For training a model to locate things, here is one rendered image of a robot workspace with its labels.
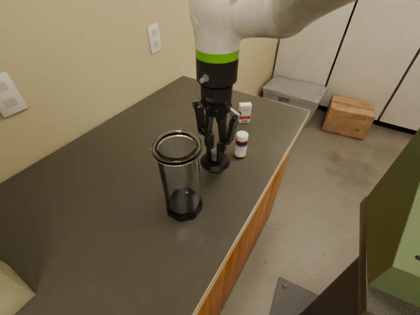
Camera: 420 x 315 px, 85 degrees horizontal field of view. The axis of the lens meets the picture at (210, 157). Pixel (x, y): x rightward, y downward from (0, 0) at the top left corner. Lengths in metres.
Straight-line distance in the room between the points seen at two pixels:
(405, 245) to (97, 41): 1.05
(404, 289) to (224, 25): 0.61
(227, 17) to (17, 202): 0.73
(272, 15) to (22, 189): 0.81
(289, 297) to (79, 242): 1.21
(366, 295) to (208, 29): 0.62
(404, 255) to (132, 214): 0.60
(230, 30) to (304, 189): 1.72
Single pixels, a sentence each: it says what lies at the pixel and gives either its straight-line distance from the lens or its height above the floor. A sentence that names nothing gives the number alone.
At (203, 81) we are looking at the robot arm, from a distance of 0.50.
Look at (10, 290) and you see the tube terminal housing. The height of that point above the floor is 1.00.
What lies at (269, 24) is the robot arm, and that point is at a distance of 0.49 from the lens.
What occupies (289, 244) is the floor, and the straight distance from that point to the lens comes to 1.73.
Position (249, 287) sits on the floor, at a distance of 1.57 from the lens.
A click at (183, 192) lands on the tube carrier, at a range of 0.54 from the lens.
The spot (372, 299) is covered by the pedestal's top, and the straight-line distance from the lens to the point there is 0.65.
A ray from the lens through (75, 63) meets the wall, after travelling 0.98.
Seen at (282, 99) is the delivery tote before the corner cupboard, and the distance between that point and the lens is 2.67.
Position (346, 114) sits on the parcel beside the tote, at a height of 0.25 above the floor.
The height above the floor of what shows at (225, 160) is 1.00.
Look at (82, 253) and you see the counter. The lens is 0.66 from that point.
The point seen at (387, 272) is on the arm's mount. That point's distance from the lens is 0.60.
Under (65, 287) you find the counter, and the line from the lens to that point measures 0.64.
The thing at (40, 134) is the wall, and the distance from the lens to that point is 0.98.
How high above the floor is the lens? 1.48
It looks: 43 degrees down
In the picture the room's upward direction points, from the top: straight up
